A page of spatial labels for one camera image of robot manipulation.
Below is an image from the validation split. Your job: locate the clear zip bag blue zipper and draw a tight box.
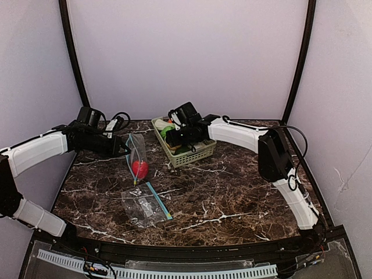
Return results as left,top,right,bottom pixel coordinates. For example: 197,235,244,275
126,134,149,185

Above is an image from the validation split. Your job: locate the red toy apple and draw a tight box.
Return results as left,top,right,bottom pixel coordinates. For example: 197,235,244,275
131,160,149,180

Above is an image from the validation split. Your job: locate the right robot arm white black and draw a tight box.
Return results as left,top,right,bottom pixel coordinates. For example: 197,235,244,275
165,110,326,253

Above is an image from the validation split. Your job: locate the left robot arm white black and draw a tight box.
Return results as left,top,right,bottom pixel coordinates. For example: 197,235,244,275
1,106,131,238

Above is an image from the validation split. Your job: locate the spare clear zip bag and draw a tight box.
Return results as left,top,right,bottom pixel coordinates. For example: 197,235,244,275
121,182,173,230

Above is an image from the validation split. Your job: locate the dark green toy vegetable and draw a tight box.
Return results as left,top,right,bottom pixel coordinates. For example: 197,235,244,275
174,145,191,155

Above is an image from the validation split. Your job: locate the beige perforated plastic basket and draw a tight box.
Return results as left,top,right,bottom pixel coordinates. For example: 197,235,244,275
151,117,216,168

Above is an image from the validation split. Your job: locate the green white bok choy toy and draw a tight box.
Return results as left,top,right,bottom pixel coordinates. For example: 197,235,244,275
154,119,175,138

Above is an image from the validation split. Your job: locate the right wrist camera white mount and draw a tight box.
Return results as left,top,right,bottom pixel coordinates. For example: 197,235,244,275
168,102,202,127

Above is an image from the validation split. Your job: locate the left black frame post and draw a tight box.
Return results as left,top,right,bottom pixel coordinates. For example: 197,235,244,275
58,0,91,107

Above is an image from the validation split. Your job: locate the black frame post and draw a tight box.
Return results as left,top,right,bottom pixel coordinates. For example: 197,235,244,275
281,0,317,124
58,0,91,107

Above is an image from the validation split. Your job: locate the black front rail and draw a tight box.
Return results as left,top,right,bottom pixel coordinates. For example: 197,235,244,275
52,232,346,264

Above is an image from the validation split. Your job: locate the white slotted cable duct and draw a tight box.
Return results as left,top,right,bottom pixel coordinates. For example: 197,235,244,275
37,249,278,278

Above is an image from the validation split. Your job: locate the right black frame post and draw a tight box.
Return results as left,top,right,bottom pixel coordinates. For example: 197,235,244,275
281,0,317,124

